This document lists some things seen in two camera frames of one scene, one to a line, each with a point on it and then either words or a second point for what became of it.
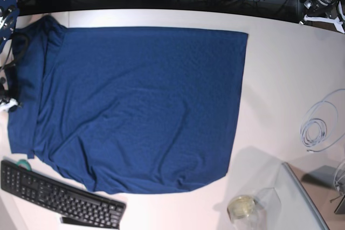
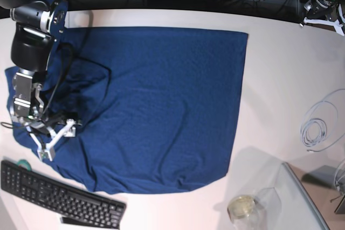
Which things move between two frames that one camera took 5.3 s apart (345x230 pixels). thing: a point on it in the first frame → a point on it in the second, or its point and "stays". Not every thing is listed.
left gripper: x=9 y=105 → x=47 y=135
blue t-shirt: x=128 y=110 stays
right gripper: x=321 y=8 stays
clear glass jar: x=264 y=213 stays
